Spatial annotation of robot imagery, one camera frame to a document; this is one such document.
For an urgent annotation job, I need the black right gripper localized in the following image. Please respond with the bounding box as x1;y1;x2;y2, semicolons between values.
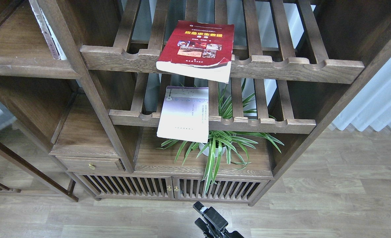
193;201;244;238

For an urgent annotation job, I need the pale purple white book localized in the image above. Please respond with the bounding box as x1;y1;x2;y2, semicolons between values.
157;86;209;143

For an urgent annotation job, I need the right slatted cabinet door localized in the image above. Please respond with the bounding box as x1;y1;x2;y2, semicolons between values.
172;177;269;203

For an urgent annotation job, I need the slatted cabinet door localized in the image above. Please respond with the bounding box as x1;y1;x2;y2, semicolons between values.
172;177;269;203
78;175;174;199

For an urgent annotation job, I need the white plant pot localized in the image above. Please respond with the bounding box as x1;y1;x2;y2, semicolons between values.
199;142;227;158

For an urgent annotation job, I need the green spider plant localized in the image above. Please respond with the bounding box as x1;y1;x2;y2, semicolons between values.
156;86;284;192

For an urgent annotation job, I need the left slatted cabinet door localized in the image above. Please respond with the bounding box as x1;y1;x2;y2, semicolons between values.
78;175;174;199

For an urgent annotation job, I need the dark wooden bookshelf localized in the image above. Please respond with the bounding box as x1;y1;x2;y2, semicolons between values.
0;0;391;206

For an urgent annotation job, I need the wooden drawer with brass knob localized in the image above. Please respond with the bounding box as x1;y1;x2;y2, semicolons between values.
57;156;124;172

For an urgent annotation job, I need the red paperback book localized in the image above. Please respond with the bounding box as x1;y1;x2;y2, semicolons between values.
156;20;234;83

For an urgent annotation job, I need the white pleated curtain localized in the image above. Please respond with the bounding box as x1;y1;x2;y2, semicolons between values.
331;58;391;131

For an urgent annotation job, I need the white book spine upright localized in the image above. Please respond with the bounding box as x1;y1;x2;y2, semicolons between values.
29;0;67;60

